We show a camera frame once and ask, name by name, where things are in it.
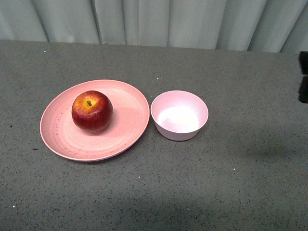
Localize black object at edge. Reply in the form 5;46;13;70
298;51;308;103

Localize grey-white curtain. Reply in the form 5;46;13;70
0;0;308;53

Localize red apple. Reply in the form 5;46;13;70
71;90;113;134

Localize pink plate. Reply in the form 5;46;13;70
40;79;150;162

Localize light pink bowl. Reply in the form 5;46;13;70
151;90;209;141

